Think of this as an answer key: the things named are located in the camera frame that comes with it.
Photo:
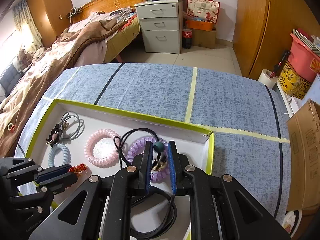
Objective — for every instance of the corner wooden cabinet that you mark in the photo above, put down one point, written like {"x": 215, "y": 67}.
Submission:
{"x": 50, "y": 17}

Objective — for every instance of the white trash bowl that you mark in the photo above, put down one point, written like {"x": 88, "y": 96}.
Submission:
{"x": 292, "y": 221}

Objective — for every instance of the floral curtain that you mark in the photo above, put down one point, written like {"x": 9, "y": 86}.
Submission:
{"x": 25, "y": 24}

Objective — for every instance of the black wrist band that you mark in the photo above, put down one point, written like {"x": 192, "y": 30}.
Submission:
{"x": 153, "y": 214}

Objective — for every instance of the white paper roll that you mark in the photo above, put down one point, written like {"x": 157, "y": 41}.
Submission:
{"x": 266, "y": 79}

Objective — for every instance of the red white gift bag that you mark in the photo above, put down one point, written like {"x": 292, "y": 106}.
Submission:
{"x": 207, "y": 10}

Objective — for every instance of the green shallow cardboard tray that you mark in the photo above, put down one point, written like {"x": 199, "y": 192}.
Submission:
{"x": 195, "y": 142}

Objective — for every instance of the grey three drawer nightstand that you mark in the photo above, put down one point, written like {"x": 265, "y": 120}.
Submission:
{"x": 161, "y": 23}

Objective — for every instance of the brown blanket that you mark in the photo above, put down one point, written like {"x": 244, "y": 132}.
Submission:
{"x": 72, "y": 49}

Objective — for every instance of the orange box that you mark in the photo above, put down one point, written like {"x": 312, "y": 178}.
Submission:
{"x": 200, "y": 25}

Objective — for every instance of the black hair tie pink bead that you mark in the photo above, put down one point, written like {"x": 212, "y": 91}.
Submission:
{"x": 56, "y": 133}

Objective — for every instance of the cola bottle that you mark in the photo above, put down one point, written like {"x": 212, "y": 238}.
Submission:
{"x": 186, "y": 38}

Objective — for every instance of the yellow patterned tin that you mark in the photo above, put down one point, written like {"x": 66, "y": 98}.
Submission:
{"x": 293, "y": 84}

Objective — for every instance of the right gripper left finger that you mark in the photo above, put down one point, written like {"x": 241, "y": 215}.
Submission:
{"x": 143, "y": 162}

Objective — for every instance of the brown cardboard box floor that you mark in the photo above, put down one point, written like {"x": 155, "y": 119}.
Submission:
{"x": 202, "y": 38}

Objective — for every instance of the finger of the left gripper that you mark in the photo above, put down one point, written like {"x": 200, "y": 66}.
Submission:
{"x": 58, "y": 184}
{"x": 51, "y": 172}

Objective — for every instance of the blue patterned tablecloth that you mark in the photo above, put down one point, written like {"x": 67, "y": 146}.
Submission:
{"x": 248, "y": 188}

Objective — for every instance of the black cord teal bead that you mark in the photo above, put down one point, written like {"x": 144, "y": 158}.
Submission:
{"x": 159, "y": 146}

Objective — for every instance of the open cardboard box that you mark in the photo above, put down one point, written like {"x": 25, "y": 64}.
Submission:
{"x": 304, "y": 142}

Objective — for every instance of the wooden bed headboard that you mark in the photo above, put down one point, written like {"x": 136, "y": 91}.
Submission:
{"x": 102, "y": 5}

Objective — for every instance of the pink plastic bin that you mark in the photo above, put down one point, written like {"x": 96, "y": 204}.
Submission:
{"x": 303, "y": 60}

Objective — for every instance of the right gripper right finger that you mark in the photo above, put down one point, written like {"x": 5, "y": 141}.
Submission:
{"x": 180, "y": 172}

